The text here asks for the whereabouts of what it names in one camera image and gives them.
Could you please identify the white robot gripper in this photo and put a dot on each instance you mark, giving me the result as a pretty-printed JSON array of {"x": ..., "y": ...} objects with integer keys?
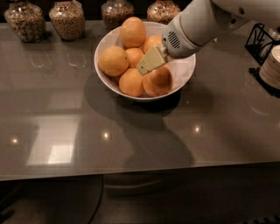
[{"x": 177, "y": 44}]

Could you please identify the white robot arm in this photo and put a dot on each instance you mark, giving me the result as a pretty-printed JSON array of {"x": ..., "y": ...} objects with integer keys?
[{"x": 204, "y": 20}]

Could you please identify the small center orange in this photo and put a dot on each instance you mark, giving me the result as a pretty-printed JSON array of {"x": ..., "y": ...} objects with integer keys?
[{"x": 134, "y": 55}]

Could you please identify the white ceramic bowl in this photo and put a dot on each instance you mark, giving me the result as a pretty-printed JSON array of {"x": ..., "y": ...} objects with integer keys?
[{"x": 181, "y": 69}]

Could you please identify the glass grain jar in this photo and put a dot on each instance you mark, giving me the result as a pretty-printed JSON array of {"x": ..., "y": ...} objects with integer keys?
[
  {"x": 67, "y": 17},
  {"x": 162, "y": 11},
  {"x": 26, "y": 20},
  {"x": 115, "y": 12}
]

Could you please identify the stack of white plates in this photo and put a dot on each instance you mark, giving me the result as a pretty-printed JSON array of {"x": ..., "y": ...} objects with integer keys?
[{"x": 270, "y": 70}]

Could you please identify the leftmost glass grain jar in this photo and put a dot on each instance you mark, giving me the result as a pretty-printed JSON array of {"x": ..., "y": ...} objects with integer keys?
[{"x": 26, "y": 20}]

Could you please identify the black wire rack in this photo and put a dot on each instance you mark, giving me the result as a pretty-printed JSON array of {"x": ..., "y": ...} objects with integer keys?
[{"x": 260, "y": 42}]

